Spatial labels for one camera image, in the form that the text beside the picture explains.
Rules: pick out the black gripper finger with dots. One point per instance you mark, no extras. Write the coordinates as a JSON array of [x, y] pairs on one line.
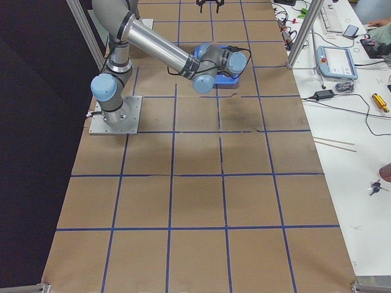
[[200, 3], [219, 3]]

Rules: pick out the bunch of keys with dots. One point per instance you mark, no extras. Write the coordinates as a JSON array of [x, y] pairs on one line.
[[376, 187]]

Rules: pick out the blue teach pendant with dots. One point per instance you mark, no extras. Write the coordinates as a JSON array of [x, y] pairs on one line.
[[336, 63]]

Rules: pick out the aluminium frame post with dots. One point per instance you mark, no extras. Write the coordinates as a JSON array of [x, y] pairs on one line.
[[314, 9], [86, 30]]

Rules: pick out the white keyboard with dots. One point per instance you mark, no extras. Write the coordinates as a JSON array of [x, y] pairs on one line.
[[330, 17]]

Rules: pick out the blue plastic tray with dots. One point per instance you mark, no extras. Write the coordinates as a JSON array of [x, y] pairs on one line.
[[231, 65]]

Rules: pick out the wooden stick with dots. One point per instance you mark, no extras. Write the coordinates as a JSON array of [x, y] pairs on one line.
[[341, 145]]

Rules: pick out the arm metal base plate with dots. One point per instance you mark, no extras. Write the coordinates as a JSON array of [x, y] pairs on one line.
[[148, 22], [123, 121]]

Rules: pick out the yellow metal tool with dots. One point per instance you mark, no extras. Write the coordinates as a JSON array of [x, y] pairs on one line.
[[379, 101]]

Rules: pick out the smartphone on desk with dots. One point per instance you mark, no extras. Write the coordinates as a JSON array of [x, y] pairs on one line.
[[350, 31]]

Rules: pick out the black power adapter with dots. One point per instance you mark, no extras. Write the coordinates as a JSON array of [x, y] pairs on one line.
[[323, 94]]

